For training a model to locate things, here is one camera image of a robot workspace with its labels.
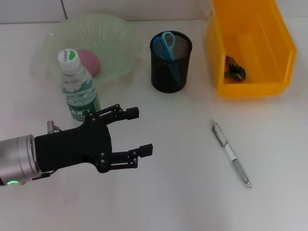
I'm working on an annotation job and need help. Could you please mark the green plastic wrapper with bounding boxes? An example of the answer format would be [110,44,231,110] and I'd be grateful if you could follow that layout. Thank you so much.
[225,55,246,82]

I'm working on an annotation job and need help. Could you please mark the blue teal scissors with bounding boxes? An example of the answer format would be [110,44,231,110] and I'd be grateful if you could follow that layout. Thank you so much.
[153,31,183,86]

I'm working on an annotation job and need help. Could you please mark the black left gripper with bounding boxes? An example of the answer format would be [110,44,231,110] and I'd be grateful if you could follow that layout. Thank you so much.
[35,103,154,174]

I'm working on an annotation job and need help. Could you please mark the translucent green fruit plate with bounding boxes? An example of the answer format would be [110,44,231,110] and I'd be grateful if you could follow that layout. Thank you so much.
[30,13,142,89]

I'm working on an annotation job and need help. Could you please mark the yellow plastic bin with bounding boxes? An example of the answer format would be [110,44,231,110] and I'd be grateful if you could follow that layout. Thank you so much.
[205,0,297,98]

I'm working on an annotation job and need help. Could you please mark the silver white pen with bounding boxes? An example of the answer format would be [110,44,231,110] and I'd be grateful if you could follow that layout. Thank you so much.
[212,122,252,188]

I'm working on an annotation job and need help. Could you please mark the black mesh pen holder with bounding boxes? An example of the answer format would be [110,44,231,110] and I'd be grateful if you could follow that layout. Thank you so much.
[150,30,193,93]

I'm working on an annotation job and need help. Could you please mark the pink peach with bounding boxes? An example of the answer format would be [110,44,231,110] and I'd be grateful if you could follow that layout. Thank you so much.
[77,50,101,77]

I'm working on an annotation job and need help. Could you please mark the clear green-label water bottle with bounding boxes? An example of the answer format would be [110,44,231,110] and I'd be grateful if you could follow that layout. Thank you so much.
[57,48,102,123]

